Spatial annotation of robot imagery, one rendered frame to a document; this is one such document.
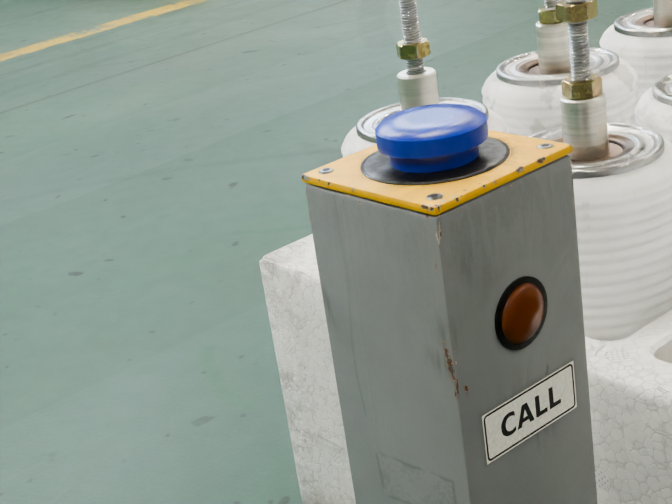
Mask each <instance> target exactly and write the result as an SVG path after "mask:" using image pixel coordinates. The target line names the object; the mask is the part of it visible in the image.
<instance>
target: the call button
mask: <svg viewBox="0 0 672 504"><path fill-rule="evenodd" d="M488 135H489V133H488V123H487V116H486V114H485V113H484V112H482V111H481V110H479V109H477V108H475V107H473V106H470V105H465V104H453V103H445V104H431V105H423V106H418V107H413V108H409V109H405V110H402V111H399V112H396V113H394V114H391V115H389V116H388V117H386V118H385V119H383V120H382V121H381V122H380V123H379V124H378V125H377V126H376V128H375V136H376V144H377V149H378V151H379V152H380V153H382V154H384V155H386V156H390V164H391V166H392V167H393V168H395V169H397V170H400V171H405V172H412V173H428V172H438V171H444V170H449V169H453V168H457V167H460V166H463V165H465V164H468V163H470V162H472V161H473V160H475V159H476V158H477V157H478V155H479V146H478V145H480V144H482V143H483V142H484V141H485V140H486V139H487V138H488Z"/></svg>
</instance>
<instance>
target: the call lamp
mask: <svg viewBox="0 0 672 504"><path fill-rule="evenodd" d="M543 314H544V298H543V295H542V292H541V290H540V289H539V288H538V287H537V286H536V285H535V284H533V283H524V284H522V285H520V286H518V287H517V288H516V289H515V290H514V291H513V292H512V293H511V294H510V296H509V297H508V299H507V301H506V304H505V306H504V309H503V313H502V329H503V333H504V335H505V337H506V339H507V340H508V341H509V342H511V343H513V344H522V343H525V342H527V341H528V340H529V339H531V337H532V336H533V335H534V334H535V333H536V331H537V330H538V328H539V326H540V324H541V322H542V319H543Z"/></svg>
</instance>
